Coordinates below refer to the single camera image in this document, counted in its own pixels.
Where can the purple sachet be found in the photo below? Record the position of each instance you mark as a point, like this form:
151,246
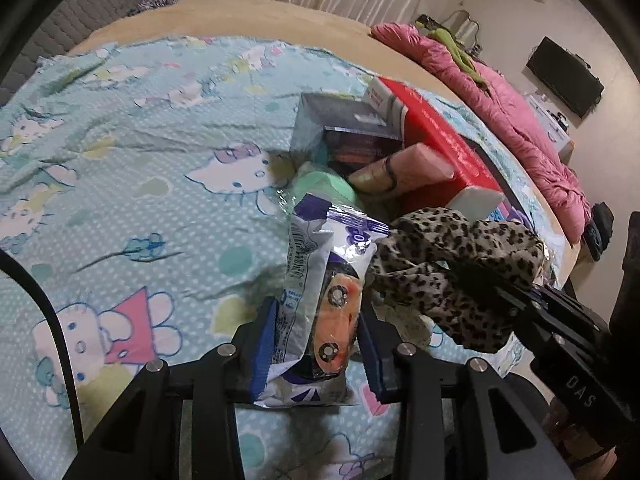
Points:
520,217

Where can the orange toy car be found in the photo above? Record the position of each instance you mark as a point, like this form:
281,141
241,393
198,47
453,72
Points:
346,321

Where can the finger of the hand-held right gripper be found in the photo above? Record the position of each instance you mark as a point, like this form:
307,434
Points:
525,325
505,287

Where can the white drawer cabinet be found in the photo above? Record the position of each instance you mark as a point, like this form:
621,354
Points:
552,127

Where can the pink quilt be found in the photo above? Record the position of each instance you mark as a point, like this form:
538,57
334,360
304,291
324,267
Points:
525,125

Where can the leopard print scrunchie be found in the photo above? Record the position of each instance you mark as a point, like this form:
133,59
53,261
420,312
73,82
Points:
440,255

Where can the green cloth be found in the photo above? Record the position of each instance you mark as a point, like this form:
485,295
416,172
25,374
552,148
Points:
450,42

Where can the black box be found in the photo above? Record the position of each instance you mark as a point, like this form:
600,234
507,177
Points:
340,115

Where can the red tissue pack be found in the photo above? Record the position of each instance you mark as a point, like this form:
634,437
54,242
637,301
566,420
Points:
440,135

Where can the person's right forearm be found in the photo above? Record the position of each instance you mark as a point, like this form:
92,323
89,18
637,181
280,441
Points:
580,452

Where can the black wall television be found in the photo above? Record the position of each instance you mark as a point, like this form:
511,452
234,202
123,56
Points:
565,77

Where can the blue cartoon printed blanket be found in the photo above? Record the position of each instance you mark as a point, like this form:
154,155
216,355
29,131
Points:
150,185

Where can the green floral tissue packet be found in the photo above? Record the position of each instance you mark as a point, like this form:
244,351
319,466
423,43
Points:
325,185

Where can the dark floral cloth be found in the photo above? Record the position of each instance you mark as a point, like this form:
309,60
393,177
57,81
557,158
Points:
152,2

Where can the dark blue clothing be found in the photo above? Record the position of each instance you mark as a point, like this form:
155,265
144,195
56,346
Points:
597,230

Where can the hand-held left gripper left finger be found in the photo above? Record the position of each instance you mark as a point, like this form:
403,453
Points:
265,345

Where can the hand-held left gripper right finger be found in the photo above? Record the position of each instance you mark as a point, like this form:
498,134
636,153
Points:
372,355

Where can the beige bed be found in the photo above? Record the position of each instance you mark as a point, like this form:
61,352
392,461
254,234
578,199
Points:
250,20

